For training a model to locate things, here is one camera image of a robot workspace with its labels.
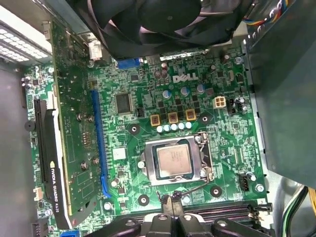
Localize black PC case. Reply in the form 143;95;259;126
0;0;316;237

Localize metal socket cover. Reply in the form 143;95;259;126
144;135;207;187

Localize green motherboard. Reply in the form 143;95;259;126
23;45;269;237

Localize grey power supply unit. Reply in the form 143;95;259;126
246;0;316;188

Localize silver CPU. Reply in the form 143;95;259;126
153;144;193;180

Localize black graphics card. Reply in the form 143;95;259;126
33;21;104;230

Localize blue board connector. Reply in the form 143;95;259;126
117;57;143;70

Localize black case fan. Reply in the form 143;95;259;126
83;0;251;60

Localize metal locking lever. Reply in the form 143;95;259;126
172;132;215;197

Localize blue expansion slot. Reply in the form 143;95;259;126
90;90;112;198

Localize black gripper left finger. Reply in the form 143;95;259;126
91;195;175;237

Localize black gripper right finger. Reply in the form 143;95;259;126
174;192;275;237

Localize yellow wire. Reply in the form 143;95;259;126
306;187;316;215

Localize black RAM slot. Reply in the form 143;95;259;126
184;202;257;213
120;212;260;224

